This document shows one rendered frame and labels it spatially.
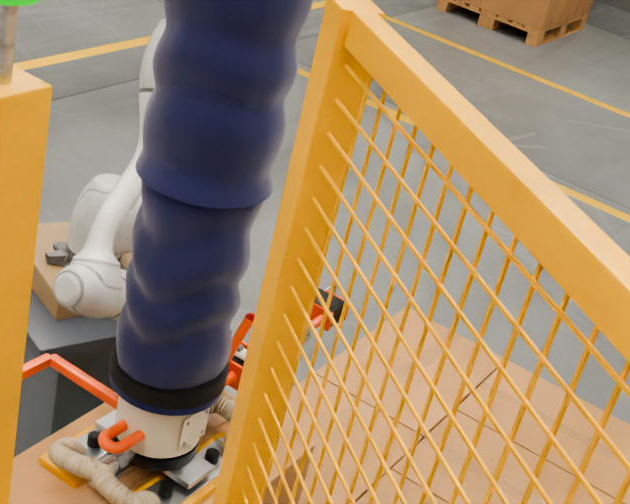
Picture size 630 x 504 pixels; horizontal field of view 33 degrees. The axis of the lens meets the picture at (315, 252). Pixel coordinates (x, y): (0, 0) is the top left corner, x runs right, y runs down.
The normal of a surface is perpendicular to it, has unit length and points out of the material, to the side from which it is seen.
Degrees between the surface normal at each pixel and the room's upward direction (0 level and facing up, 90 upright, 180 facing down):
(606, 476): 0
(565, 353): 0
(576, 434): 0
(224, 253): 76
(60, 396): 90
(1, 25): 90
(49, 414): 90
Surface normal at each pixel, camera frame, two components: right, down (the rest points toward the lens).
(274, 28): 0.47, 0.70
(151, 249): -0.63, 0.05
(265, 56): 0.59, 0.24
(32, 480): 0.22, -0.85
